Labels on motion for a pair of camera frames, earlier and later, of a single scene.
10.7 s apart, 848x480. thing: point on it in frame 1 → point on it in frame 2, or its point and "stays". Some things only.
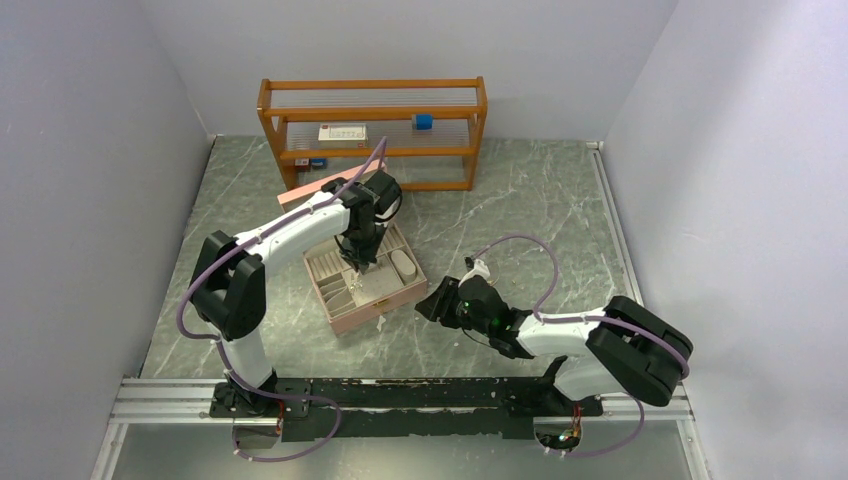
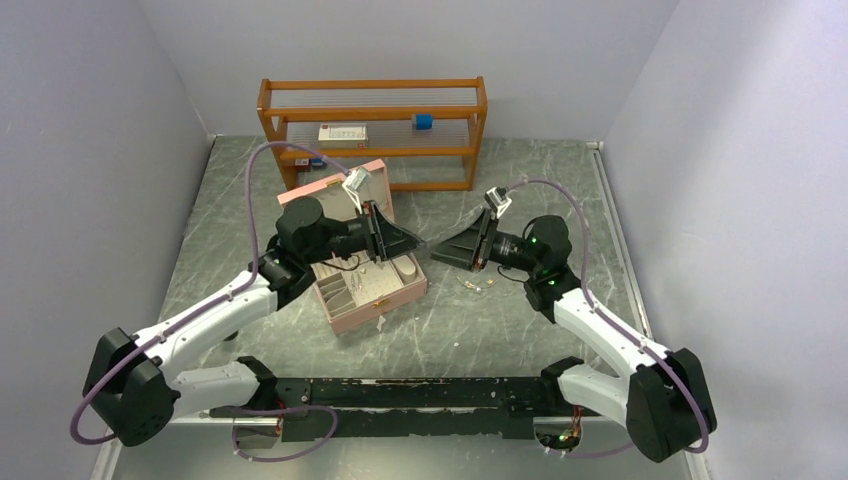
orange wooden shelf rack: [322, 127] stays
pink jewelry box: [349, 298] stays
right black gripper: [437, 306] → [462, 248]
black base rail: [319, 408] stays
